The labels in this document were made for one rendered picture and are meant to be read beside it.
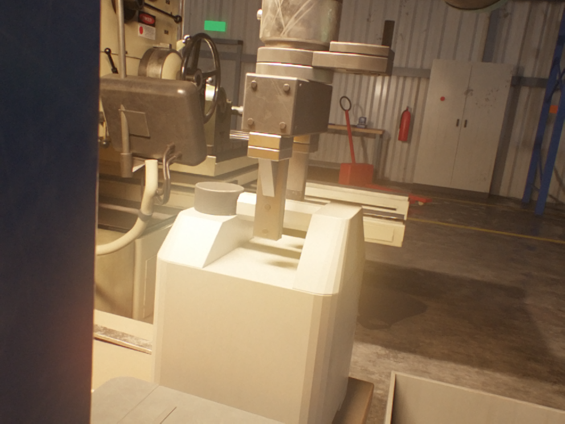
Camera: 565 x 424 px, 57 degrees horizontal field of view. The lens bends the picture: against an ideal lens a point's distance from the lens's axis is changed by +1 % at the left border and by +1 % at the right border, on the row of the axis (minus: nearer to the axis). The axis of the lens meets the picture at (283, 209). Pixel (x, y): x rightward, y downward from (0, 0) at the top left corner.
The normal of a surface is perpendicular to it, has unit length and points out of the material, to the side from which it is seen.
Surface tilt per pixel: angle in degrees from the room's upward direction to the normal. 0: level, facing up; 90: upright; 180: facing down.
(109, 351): 0
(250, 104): 90
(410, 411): 90
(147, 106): 109
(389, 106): 90
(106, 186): 90
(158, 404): 0
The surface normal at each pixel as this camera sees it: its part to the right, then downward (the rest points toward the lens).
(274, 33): -0.61, 0.11
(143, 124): -0.51, 0.45
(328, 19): 0.68, 0.23
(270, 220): -0.32, 0.17
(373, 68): 0.07, 0.22
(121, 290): 0.96, 0.15
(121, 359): 0.11, -0.97
